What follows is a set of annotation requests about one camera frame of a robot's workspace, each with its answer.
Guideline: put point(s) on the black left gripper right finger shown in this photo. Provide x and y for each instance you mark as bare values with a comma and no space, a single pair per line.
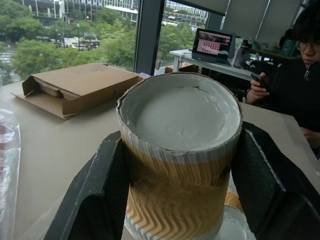
270,185

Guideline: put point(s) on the white desk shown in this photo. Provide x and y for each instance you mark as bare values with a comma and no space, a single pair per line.
212,66

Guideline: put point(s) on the open laptop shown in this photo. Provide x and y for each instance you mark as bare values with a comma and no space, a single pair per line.
212,46

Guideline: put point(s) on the flat brown cardboard box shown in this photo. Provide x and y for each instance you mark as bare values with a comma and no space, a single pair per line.
80,88

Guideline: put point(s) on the dark water bottle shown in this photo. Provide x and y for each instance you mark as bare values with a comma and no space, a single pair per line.
241,56

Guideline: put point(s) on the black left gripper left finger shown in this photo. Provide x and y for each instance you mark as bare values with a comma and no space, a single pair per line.
92,185

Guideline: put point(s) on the clear plastic bag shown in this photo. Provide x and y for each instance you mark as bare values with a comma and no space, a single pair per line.
7,160

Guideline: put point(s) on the person in black jacket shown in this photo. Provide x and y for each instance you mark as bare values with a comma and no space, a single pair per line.
290,82

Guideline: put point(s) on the small brown cardboard box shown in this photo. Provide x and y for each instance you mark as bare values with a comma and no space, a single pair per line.
183,67

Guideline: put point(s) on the brown ribbed paper cup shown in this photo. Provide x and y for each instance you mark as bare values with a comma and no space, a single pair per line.
236,220
178,150

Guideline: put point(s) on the black smartphone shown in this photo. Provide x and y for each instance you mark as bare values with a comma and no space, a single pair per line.
258,79

